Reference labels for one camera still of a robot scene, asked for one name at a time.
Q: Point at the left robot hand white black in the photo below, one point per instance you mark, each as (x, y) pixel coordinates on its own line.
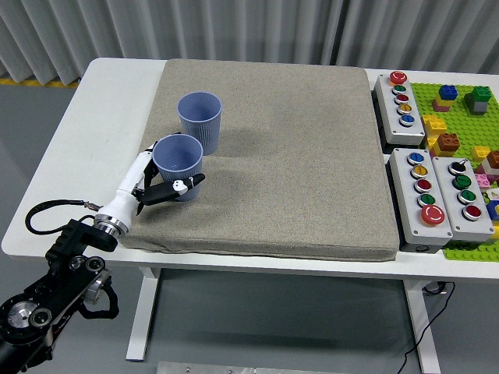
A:
(124, 191)

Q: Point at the blue ribbed plastic cup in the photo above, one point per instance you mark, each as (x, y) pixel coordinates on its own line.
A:
(204, 132)
(183, 167)

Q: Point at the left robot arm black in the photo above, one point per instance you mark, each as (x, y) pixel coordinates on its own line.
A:
(74, 241)

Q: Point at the white table leg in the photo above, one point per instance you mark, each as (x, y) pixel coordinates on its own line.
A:
(140, 319)
(423, 331)

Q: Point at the grey-brown fabric mat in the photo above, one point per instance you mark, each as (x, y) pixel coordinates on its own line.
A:
(292, 175)

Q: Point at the grey pleated curtain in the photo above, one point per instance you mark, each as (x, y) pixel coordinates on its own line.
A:
(234, 27)

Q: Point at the grey five-button control box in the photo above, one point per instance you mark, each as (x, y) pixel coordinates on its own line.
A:
(405, 134)
(414, 224)

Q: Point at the brown orange brick stack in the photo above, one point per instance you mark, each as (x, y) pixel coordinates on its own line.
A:
(447, 142)

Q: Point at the blue yellow pink brick stack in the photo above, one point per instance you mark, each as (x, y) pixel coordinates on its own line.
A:
(447, 93)

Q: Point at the green brick baseplate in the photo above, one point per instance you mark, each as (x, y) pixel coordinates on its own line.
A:
(460, 121)

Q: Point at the grey control box black knob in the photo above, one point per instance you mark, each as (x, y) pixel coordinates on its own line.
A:
(471, 230)

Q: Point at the pink toy brick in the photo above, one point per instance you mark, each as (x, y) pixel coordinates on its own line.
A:
(481, 181)

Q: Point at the green grey brick stack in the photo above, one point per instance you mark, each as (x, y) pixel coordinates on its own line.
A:
(479, 95)

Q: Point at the blue yellow toy brick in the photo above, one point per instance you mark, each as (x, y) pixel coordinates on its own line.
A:
(494, 208)

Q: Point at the brown white pink brick stack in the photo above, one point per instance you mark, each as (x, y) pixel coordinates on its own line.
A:
(494, 157)

